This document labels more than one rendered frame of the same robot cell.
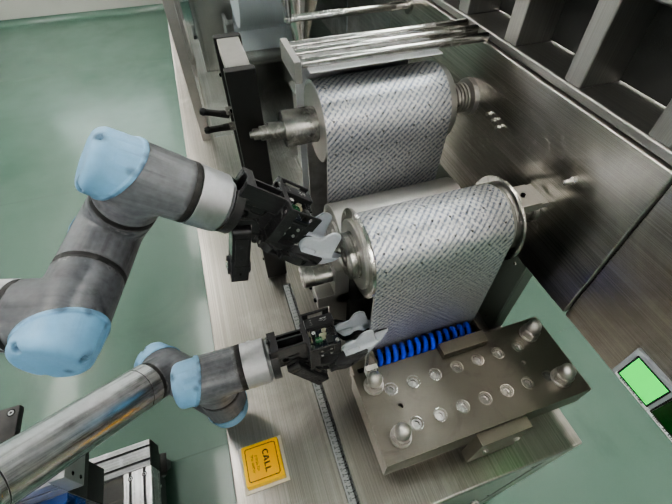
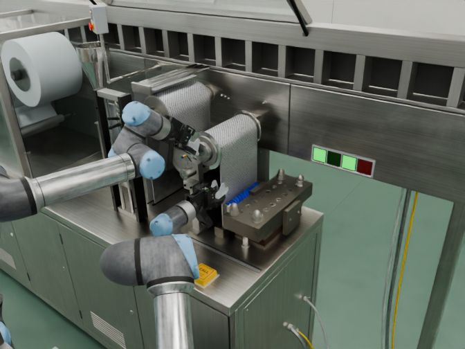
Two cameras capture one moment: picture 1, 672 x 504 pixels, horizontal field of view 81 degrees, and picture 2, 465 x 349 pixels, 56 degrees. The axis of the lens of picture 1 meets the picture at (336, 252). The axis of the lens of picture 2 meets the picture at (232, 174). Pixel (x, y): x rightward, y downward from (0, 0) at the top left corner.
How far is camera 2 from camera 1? 111 cm
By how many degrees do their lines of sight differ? 33
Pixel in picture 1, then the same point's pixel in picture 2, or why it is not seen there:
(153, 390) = not seen: hidden behind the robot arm
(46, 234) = not seen: outside the picture
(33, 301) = (141, 151)
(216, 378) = (175, 215)
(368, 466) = (249, 256)
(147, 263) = not seen: outside the picture
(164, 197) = (156, 120)
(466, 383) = (268, 199)
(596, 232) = (281, 115)
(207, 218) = (165, 129)
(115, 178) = (145, 113)
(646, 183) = (284, 90)
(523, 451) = (305, 224)
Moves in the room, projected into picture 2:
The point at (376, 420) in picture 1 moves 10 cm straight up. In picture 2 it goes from (243, 221) to (243, 197)
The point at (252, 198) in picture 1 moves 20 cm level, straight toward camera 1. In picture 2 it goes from (174, 123) to (220, 138)
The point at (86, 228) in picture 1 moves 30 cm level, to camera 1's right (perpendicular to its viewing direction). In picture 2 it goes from (131, 139) to (216, 116)
